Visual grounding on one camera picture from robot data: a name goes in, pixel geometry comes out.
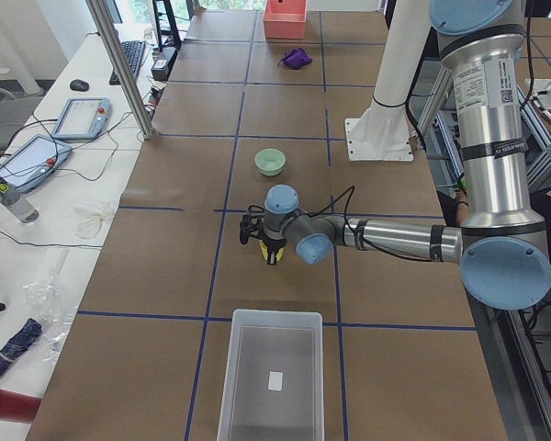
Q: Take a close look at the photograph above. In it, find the crumpled white tissue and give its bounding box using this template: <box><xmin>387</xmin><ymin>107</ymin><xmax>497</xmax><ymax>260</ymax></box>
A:
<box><xmin>73</xmin><ymin>203</ymin><xmax>117</xmax><ymax>239</ymax></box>

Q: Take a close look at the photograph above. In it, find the purple cloth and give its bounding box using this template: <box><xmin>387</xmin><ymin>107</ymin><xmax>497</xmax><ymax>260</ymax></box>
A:
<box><xmin>278</xmin><ymin>47</ymin><xmax>313</xmax><ymax>70</ymax></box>

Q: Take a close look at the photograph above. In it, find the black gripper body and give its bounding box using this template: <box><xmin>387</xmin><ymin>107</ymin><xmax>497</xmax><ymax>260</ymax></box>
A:
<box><xmin>262</xmin><ymin>231</ymin><xmax>287</xmax><ymax>250</ymax></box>

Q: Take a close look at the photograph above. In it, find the coral pink bin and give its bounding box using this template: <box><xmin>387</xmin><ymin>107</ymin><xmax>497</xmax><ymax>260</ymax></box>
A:
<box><xmin>263</xmin><ymin>0</ymin><xmax>307</xmax><ymax>40</ymax></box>

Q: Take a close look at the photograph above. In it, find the near teach pendant tablet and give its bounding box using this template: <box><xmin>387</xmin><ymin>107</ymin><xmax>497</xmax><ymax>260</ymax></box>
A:
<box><xmin>0</xmin><ymin>135</ymin><xmax>73</xmax><ymax>193</ymax></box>

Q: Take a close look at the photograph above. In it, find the mint green bowl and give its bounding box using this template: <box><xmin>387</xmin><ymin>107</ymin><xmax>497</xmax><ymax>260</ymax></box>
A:
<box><xmin>254</xmin><ymin>148</ymin><xmax>287</xmax><ymax>176</ymax></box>

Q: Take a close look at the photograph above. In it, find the folded blue umbrella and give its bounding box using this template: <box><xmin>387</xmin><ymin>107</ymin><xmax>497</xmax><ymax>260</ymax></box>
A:
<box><xmin>0</xmin><ymin>318</ymin><xmax>42</xmax><ymax>378</ymax></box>

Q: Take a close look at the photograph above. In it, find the clear water bottle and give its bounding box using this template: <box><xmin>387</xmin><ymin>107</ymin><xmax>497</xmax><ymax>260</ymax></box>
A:
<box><xmin>0</xmin><ymin>176</ymin><xmax>39</xmax><ymax>223</ymax></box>

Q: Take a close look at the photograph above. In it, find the yellow plastic cup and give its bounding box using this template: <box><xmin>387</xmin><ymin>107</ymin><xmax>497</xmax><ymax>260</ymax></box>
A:
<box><xmin>260</xmin><ymin>242</ymin><xmax>284</xmax><ymax>263</ymax></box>

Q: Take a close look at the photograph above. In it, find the black computer mouse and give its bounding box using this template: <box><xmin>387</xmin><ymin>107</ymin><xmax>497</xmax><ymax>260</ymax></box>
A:
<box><xmin>69</xmin><ymin>79</ymin><xmax>90</xmax><ymax>92</ymax></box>

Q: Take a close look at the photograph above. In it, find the red cylinder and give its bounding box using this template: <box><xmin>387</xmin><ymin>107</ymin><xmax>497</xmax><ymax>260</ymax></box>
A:
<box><xmin>0</xmin><ymin>389</ymin><xmax>41</xmax><ymax>424</ymax></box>

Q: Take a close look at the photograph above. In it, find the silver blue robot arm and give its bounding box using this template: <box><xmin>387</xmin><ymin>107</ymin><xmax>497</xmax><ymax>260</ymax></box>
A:
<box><xmin>240</xmin><ymin>1</ymin><xmax>551</xmax><ymax>310</ymax></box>

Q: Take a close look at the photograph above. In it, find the far teach pendant tablet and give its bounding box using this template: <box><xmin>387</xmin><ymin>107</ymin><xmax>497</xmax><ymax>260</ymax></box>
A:
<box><xmin>51</xmin><ymin>97</ymin><xmax>112</xmax><ymax>142</ymax></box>

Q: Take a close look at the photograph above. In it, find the white label in bin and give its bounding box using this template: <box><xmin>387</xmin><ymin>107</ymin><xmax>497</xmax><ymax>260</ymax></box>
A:
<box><xmin>267</xmin><ymin>371</ymin><xmax>284</xmax><ymax>391</ymax></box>

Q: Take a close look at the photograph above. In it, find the translucent white plastic bin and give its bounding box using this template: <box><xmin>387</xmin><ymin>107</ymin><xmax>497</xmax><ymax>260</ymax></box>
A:
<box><xmin>217</xmin><ymin>309</ymin><xmax>325</xmax><ymax>440</ymax></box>

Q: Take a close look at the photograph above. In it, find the teach pendant tablet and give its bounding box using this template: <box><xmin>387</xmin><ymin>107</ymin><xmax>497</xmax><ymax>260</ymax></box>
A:
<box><xmin>0</xmin><ymin>135</ymin><xmax>73</xmax><ymax>193</ymax></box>
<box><xmin>51</xmin><ymin>97</ymin><xmax>112</xmax><ymax>142</ymax></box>

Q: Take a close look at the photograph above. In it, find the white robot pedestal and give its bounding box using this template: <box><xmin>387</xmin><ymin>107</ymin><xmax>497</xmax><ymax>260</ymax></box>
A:
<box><xmin>345</xmin><ymin>0</ymin><xmax>431</xmax><ymax>162</ymax></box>

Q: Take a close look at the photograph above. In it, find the black box device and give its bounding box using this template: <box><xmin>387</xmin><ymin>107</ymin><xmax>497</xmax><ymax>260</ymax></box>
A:
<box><xmin>151</xmin><ymin>47</ymin><xmax>178</xmax><ymax>82</ymax></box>

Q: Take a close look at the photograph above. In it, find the crumpled clear plastic wrap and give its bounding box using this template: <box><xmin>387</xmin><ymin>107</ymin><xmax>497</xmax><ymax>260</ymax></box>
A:
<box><xmin>23</xmin><ymin>276</ymin><xmax>77</xmax><ymax>366</ymax></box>

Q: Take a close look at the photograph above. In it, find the black keyboard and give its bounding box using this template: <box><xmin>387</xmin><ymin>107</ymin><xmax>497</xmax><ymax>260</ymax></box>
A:
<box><xmin>120</xmin><ymin>40</ymin><xmax>148</xmax><ymax>79</ymax></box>

